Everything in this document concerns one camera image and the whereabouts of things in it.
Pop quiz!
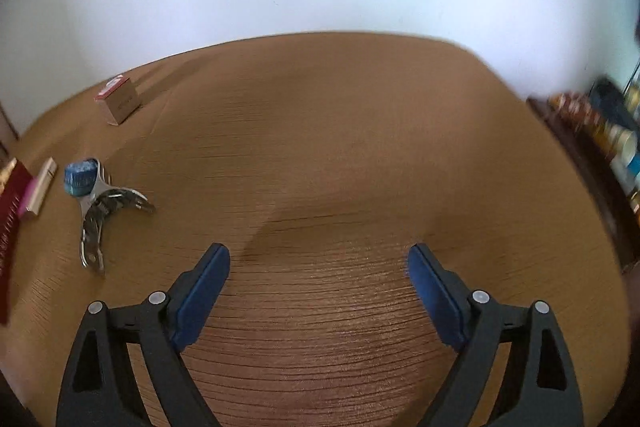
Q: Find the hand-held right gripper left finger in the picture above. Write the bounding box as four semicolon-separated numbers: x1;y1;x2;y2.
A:
55;243;231;427

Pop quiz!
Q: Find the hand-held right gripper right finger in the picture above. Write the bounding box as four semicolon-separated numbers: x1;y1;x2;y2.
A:
407;243;586;427

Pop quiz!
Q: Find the metal spring clip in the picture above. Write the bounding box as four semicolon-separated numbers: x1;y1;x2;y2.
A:
75;159;157;278

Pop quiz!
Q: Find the blue round small object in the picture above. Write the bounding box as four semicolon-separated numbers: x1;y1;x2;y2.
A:
64;157;101;198

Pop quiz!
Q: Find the gold rectangular box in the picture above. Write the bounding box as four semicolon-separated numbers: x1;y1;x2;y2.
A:
24;157;58;215

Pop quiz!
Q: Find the pink eraser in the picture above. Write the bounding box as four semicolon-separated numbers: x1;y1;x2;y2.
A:
20;177;40;220

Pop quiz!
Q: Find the red tin box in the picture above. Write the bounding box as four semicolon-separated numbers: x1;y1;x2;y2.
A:
0;157;36;327

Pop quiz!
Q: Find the beige box with red top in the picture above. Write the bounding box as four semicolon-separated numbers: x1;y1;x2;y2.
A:
94;76;141;126

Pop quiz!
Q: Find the row of colourful containers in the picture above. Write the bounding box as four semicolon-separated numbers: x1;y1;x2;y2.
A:
550;77;640;218

